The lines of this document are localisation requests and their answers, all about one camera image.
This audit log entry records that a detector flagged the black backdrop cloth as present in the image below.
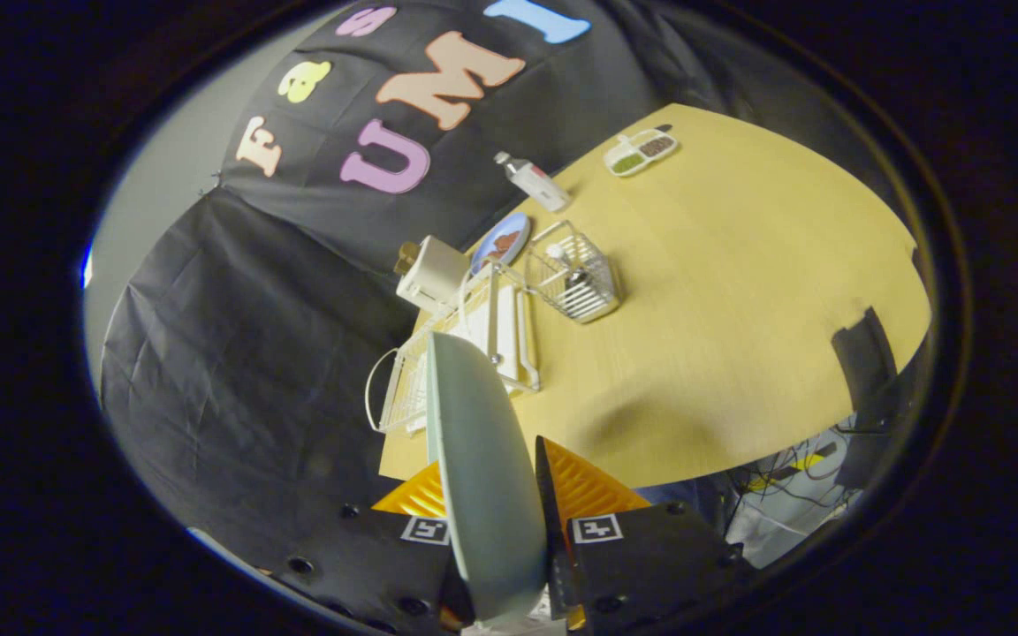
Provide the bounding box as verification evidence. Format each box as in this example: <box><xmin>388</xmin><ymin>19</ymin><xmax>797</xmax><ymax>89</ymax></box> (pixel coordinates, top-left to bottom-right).
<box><xmin>99</xmin><ymin>0</ymin><xmax>872</xmax><ymax>566</ymax></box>

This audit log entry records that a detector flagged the white wire dish rack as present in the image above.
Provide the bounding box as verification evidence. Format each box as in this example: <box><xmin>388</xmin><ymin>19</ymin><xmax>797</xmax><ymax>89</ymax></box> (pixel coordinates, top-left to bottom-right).
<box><xmin>365</xmin><ymin>263</ymin><xmax>543</xmax><ymax>435</ymax></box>

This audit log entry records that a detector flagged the tangle of cables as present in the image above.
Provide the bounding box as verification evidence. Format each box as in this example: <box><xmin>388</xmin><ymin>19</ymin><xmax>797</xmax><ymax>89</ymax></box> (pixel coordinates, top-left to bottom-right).
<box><xmin>728</xmin><ymin>422</ymin><xmax>859</xmax><ymax>531</ymax></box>

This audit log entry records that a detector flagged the metal wire basket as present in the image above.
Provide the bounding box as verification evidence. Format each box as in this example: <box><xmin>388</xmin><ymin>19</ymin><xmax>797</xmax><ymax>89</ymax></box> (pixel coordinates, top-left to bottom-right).
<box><xmin>524</xmin><ymin>220</ymin><xmax>624</xmax><ymax>325</ymax></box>

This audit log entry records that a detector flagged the blue patterned plate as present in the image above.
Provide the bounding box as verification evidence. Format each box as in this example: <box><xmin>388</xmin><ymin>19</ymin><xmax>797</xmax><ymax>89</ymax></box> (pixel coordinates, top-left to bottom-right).
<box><xmin>470</xmin><ymin>212</ymin><xmax>533</xmax><ymax>277</ymax></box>

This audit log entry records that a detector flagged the white spoon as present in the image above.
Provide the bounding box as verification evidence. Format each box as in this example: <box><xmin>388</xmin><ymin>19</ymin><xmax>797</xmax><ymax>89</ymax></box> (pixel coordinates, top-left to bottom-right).
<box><xmin>546</xmin><ymin>243</ymin><xmax>582</xmax><ymax>282</ymax></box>

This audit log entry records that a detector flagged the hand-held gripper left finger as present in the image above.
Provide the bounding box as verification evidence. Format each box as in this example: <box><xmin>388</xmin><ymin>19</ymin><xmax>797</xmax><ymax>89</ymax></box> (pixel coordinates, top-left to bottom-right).
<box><xmin>269</xmin><ymin>459</ymin><xmax>476</xmax><ymax>635</ymax></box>

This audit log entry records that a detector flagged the white boxy container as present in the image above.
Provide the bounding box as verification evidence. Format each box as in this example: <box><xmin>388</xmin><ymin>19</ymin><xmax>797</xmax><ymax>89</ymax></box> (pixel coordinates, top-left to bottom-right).
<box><xmin>395</xmin><ymin>235</ymin><xmax>472</xmax><ymax>312</ymax></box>

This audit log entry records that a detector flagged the pale green plate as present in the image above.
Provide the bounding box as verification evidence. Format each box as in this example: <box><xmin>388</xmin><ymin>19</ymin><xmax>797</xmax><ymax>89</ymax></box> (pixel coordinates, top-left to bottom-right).
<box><xmin>424</xmin><ymin>331</ymin><xmax>551</xmax><ymax>625</ymax></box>

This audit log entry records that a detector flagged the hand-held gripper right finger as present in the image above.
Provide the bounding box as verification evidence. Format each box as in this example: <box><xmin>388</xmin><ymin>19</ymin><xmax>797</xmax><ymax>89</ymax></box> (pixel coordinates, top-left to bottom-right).
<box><xmin>534</xmin><ymin>435</ymin><xmax>762</xmax><ymax>635</ymax></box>

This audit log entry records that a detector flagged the clear plastic bottle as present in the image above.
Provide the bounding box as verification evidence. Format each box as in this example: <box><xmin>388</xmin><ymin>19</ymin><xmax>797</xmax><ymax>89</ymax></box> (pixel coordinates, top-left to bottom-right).
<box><xmin>493</xmin><ymin>150</ymin><xmax>573</xmax><ymax>214</ymax></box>

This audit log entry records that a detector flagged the white divided snack tray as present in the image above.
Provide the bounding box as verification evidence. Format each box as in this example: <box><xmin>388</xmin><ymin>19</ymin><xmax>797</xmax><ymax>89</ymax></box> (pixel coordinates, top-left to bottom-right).
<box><xmin>604</xmin><ymin>127</ymin><xmax>680</xmax><ymax>178</ymax></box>

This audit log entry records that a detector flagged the person's blue trouser leg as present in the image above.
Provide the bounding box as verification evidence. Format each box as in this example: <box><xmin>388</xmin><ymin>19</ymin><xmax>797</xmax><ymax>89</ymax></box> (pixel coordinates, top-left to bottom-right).
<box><xmin>633</xmin><ymin>477</ymin><xmax>726</xmax><ymax>533</ymax></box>

